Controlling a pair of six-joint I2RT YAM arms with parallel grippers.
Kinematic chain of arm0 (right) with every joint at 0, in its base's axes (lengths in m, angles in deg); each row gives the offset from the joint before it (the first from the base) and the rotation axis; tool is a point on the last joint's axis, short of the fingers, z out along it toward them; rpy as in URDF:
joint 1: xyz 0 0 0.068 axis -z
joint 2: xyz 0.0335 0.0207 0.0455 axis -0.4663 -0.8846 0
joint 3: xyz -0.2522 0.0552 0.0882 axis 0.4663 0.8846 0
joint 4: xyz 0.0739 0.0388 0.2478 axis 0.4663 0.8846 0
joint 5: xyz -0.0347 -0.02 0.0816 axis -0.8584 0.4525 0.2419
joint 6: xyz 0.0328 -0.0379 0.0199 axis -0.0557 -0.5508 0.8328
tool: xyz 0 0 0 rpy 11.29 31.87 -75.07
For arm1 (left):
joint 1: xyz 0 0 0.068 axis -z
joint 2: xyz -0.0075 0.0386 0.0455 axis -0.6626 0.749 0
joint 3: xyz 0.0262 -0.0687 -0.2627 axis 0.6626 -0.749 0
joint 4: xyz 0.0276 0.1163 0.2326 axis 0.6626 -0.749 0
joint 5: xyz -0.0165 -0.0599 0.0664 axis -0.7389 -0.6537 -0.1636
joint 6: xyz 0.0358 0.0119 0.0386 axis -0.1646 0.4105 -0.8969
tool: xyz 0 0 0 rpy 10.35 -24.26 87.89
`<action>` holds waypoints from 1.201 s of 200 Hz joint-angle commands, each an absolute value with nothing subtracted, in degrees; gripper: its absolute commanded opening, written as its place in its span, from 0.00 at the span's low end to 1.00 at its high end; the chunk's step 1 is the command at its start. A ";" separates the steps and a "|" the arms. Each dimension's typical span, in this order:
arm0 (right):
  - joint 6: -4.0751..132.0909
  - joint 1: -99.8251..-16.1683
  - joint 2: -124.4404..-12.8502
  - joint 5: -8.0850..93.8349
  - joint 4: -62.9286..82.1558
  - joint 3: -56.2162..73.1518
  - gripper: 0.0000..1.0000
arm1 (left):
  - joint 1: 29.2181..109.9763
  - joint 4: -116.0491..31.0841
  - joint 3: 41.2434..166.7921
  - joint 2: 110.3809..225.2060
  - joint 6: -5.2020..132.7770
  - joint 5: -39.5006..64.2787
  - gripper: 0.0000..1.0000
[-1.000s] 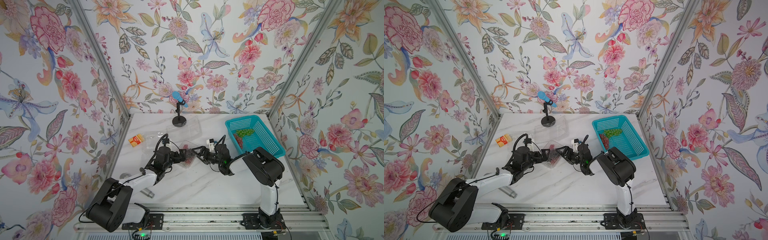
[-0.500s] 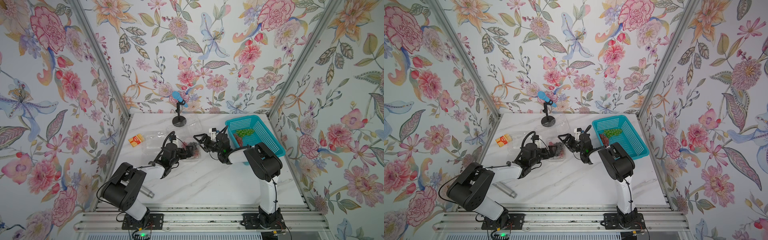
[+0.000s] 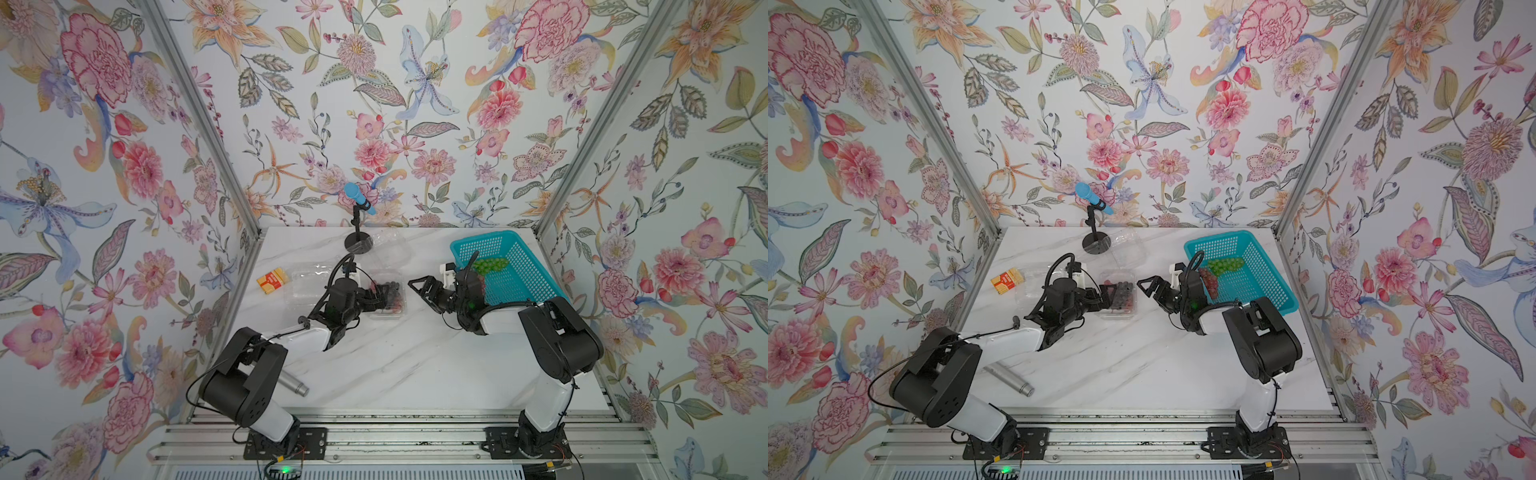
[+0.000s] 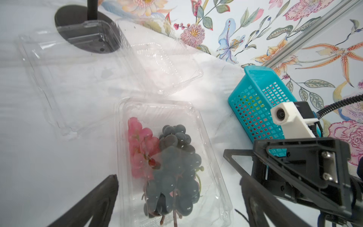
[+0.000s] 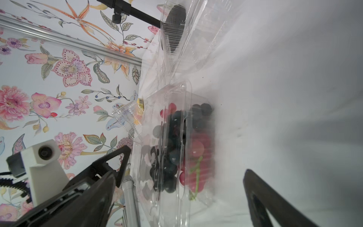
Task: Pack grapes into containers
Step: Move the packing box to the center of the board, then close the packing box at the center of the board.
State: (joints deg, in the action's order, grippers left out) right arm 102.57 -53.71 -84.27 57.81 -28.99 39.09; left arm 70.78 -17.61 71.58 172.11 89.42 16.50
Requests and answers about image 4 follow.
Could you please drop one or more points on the red grape bunch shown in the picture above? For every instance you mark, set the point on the red grape bunch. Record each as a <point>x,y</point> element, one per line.
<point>144,150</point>

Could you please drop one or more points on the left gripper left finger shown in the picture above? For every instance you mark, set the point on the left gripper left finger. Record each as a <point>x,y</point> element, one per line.
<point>95,209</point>

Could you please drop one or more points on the teal plastic mesh basket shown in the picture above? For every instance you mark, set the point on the teal plastic mesh basket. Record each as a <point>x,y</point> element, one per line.
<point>256,94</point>

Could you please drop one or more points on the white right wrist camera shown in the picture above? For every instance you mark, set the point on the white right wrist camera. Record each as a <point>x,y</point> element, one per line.
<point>295,119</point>

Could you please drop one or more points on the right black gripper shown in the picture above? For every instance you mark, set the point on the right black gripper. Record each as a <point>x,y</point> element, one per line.
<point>311,172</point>

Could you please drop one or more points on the clear clamshell container front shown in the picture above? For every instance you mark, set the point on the clear clamshell container front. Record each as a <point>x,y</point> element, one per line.
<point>214,207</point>

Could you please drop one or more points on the blue microphone on black stand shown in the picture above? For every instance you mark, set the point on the blue microphone on black stand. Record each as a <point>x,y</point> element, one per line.
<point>88,29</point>

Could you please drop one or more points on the clear clamshell container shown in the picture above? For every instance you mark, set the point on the clear clamshell container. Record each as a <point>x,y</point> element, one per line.
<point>79,88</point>
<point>214,207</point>

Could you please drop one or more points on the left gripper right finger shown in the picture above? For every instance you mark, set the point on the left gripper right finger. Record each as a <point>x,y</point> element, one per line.
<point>261,204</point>

